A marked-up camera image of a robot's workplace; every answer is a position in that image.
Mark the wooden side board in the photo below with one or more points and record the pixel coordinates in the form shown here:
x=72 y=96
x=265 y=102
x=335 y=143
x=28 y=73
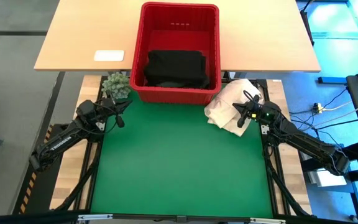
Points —
x=291 y=193
x=67 y=186

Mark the beige garment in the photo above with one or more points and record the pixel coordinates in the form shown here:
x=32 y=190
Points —
x=222 y=112

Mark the green spiky plant ornament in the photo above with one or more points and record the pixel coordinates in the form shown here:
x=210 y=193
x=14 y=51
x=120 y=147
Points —
x=117 y=85

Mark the black garment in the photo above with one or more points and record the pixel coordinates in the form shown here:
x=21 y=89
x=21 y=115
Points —
x=176 y=67

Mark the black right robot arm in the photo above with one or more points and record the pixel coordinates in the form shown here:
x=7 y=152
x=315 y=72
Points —
x=306 y=143

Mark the white rectangular pad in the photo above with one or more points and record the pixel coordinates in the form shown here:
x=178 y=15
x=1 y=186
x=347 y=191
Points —
x=109 y=55

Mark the light wooden desk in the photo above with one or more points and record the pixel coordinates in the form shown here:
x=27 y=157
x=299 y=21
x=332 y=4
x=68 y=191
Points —
x=259 y=37

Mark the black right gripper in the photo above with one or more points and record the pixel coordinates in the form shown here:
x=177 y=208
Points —
x=264 y=113

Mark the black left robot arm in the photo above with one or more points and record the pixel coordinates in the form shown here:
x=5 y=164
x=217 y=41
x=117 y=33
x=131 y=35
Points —
x=57 y=144

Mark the green work mat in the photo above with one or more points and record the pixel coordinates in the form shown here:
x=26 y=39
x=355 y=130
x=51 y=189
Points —
x=141 y=216

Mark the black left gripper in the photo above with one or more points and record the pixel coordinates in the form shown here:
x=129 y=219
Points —
x=107 y=112

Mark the white box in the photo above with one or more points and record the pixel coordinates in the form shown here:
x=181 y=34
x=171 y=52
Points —
x=325 y=181

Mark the black hazard-striped floor plate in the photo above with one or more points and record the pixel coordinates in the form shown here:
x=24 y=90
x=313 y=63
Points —
x=47 y=186

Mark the red ribbed plastic bin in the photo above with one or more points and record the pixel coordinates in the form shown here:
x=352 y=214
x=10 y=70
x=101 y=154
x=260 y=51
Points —
x=179 y=31

